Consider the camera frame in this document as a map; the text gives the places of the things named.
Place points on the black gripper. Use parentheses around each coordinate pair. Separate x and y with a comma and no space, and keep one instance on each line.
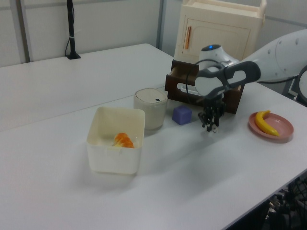
(213,106)

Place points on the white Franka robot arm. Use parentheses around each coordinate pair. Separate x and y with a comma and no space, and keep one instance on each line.
(268,60)

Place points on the yellow toy banana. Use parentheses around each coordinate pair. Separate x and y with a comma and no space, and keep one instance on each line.
(262,123)

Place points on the orange toy croissant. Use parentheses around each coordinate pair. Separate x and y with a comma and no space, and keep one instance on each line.
(123,141)

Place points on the cream toy kitchen cabinet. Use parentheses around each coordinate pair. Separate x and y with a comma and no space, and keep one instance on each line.
(216,28)

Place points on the purple cube block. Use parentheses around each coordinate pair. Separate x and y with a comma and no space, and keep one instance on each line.
(182,115)

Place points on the beige lidded mini trash can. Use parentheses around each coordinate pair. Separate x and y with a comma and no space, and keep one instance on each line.
(151,110)

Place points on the dark brown wooden cabinet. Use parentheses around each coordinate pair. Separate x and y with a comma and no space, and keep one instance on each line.
(184,64)

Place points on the pink round plate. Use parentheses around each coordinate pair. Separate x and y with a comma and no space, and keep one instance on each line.
(280,124)

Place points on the cream plastic open bin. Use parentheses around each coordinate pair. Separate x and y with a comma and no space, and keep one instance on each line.
(115,146)

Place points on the black mesh chair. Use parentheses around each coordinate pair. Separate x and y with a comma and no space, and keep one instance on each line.
(292,203)

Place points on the black pole stand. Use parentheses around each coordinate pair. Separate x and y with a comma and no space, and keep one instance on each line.
(71,31)

